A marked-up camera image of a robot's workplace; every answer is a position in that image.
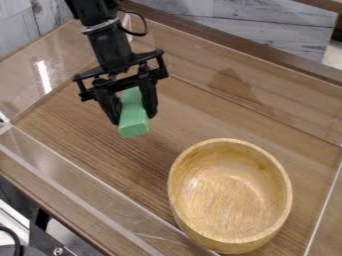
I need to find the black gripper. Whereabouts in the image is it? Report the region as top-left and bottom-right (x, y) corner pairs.
(74, 23), (169, 125)

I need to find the green rectangular block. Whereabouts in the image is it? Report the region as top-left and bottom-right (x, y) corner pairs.
(119, 87), (150, 138)

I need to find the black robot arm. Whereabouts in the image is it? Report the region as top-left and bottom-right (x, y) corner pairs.
(64, 0), (169, 125)

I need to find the brown wooden bowl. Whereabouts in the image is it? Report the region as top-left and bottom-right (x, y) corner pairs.
(167, 138), (294, 254)

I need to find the black table leg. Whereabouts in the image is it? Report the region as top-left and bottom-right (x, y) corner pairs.
(32, 208), (51, 231)

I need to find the black device with bolt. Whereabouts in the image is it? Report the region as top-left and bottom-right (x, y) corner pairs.
(24, 226), (79, 256)

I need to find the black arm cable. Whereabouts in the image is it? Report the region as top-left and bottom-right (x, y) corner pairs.
(118, 8), (150, 38)

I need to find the clear acrylic corner bracket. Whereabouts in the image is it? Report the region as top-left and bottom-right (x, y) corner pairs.
(122, 14), (134, 43)

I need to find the black cable below table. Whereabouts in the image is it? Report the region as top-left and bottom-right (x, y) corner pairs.
(0, 225), (24, 256)

